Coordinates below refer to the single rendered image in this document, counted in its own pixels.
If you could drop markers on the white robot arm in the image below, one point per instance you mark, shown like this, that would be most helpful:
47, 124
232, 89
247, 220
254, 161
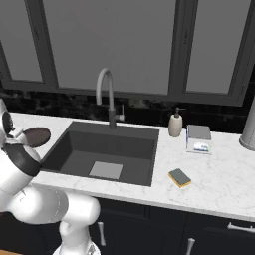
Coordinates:
36, 202

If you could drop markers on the dark grey sink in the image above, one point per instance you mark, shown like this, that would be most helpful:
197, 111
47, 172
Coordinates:
99, 146

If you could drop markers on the grey yellow sponge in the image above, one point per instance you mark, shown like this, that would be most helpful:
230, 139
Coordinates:
179, 176

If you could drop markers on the brown pan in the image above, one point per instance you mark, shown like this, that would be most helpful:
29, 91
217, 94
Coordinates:
37, 136

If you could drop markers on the grey curved tap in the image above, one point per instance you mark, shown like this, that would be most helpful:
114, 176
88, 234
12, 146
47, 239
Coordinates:
110, 99

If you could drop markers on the beige soap dispenser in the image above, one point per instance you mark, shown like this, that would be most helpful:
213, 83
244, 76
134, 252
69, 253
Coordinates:
175, 126

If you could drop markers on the dark grey window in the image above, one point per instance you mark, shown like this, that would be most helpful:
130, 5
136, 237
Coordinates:
113, 43

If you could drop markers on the dark cupboard door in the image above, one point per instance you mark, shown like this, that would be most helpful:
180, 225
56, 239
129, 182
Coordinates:
126, 232
166, 235

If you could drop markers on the grey cylinder container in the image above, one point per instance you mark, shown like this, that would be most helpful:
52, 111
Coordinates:
249, 132

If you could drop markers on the dark drawer front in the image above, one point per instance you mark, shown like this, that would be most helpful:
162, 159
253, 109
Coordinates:
215, 234

